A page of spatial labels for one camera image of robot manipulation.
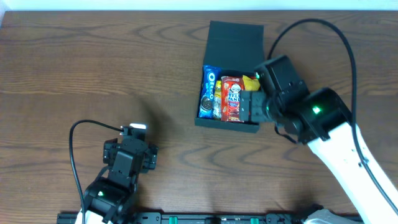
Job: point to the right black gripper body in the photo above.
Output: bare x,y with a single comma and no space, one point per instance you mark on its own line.
245,106

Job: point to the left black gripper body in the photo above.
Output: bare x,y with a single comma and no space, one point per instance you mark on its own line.
109,150

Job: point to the small yellow snack packet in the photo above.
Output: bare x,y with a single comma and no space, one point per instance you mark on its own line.
251,84

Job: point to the red Hello Panda box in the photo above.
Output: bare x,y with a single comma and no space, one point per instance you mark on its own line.
231,88

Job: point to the black gift box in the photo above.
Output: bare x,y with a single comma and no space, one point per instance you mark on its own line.
234,48

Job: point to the yellow Hacks candy bag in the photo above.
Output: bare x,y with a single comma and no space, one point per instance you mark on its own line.
217,101

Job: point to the blue Oreo cookie pack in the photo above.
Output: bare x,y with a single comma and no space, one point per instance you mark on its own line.
210,77

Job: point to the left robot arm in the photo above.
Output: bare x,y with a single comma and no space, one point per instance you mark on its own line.
110,197

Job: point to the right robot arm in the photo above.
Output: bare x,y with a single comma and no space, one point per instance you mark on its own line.
322,121

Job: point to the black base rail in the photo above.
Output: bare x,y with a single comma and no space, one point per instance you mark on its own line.
158,218

